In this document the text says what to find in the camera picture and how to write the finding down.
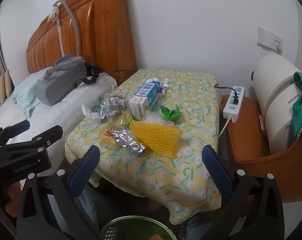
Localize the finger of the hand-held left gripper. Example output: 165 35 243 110
0 125 64 153
0 119 31 146

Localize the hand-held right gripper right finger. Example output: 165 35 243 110
202 144 285 240

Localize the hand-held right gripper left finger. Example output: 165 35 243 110
16 145 109 240

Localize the green mesh waste basket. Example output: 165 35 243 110
100 216 178 240

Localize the printed paper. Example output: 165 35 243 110
101 93 128 117

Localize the blue milk carton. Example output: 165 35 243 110
129 78 159 112

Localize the white bed sheet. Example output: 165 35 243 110
0 96 32 133

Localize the light blue textured cloth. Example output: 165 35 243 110
47 180 101 240

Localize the light blue pillow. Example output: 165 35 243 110
11 75 49 118

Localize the white pillow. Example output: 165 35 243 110
6 72 118 165

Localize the brown wooden chair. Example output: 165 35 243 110
220 94 302 205

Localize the beige cushion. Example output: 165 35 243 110
0 69 12 98

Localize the teal and white plastic wrapper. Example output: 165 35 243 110
81 96 106 120

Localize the grey breathing machine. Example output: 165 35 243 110
36 60 88 107

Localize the silver blister pack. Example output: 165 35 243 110
112 129 148 157

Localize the yellow floral tablecloth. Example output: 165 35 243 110
65 69 221 225

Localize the white power strip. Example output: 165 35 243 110
217 85 245 139

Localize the yellow foam net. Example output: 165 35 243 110
130 120 180 158

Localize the green plastic wrapper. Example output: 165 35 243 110
160 105 181 123

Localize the small white red box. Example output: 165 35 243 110
129 97 150 120

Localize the clear plastic bag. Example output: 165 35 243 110
143 112 173 127

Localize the white cylindrical appliance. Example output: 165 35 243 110
251 54 302 155

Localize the green cloth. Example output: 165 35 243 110
292 72 302 140

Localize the carved wooden headboard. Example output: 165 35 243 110
26 0 138 85

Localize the black plug cable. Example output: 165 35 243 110
214 84 240 105

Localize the black power adapter with cable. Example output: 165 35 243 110
75 62 138 88

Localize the grey corrugated hose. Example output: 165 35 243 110
37 0 84 85

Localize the white wall switch panel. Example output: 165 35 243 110
257 26 284 54

